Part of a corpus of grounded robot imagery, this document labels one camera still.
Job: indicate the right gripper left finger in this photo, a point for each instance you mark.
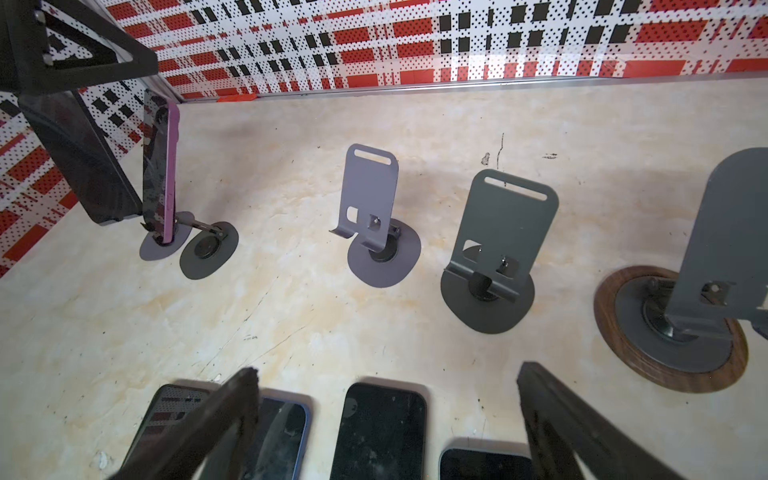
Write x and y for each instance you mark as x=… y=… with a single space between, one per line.
x=179 y=452

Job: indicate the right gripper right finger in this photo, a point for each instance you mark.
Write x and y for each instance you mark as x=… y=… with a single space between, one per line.
x=564 y=432

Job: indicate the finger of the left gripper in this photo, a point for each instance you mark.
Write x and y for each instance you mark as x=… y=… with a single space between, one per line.
x=55 y=46

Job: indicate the black phone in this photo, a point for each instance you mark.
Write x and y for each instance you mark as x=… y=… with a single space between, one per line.
x=381 y=434
x=78 y=148
x=160 y=126
x=279 y=442
x=466 y=464

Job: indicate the grey phone stand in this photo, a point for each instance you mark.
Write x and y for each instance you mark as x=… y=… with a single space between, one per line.
x=487 y=283
x=384 y=250

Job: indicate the far right grey stand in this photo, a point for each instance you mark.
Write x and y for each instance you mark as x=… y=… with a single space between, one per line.
x=681 y=330

